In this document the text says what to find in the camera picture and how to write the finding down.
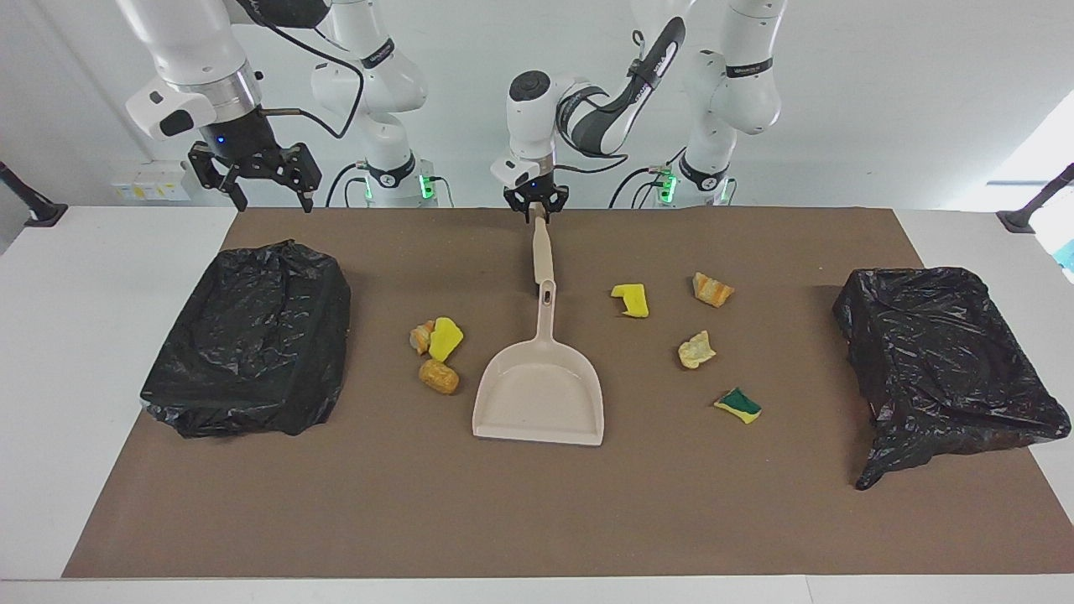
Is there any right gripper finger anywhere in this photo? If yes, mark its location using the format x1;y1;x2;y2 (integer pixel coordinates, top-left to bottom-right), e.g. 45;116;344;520
189;143;248;212
281;143;322;212

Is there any beige hand brush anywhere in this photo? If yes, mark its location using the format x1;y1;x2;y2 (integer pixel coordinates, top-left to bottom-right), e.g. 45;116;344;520
531;215;556;296

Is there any L-shaped yellow sponge piece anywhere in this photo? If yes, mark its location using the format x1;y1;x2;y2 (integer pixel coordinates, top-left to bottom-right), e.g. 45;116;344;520
611;284;650;319

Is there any yellow sponge wedge piece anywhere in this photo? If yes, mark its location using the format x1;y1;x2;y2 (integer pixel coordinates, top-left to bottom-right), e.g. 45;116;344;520
429;316;465;363

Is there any brown bread roll toy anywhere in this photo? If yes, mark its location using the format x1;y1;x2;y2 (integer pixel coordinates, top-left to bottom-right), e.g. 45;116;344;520
419;359;461;396

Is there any beige plastic dustpan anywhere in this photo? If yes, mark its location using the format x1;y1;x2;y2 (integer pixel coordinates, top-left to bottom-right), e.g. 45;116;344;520
472;279;605;447

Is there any pale cream bread piece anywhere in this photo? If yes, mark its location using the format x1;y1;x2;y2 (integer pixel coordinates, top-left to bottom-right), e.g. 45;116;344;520
678;331;717;370

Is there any green and yellow sponge piece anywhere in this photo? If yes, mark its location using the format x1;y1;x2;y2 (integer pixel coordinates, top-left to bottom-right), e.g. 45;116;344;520
714;387;763;424

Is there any black bag lined bin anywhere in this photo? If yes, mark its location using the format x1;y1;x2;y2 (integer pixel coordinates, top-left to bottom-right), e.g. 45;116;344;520
833;267;1072;492
140;240;352;439

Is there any black clamp stand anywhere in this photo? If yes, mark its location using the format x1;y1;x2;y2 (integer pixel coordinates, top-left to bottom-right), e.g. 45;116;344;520
0;159;68;227
997;164;1074;234

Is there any brown table mat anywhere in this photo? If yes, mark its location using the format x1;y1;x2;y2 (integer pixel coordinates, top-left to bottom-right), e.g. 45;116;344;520
63;207;1074;578

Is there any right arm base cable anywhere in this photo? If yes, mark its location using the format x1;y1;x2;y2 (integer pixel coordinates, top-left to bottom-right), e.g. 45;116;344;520
326;162;363;208

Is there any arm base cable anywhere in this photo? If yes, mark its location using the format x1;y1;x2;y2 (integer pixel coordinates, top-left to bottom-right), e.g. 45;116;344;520
326;162;363;208
608;166;665;208

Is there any white wall socket box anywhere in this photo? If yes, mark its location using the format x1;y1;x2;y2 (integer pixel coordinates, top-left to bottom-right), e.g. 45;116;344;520
112;161;192;202

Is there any left arm base cable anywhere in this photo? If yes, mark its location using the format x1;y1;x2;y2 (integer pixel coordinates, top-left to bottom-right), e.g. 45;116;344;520
608;166;665;208

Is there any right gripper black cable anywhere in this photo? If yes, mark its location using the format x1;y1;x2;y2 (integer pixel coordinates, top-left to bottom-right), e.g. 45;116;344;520
243;0;370;139

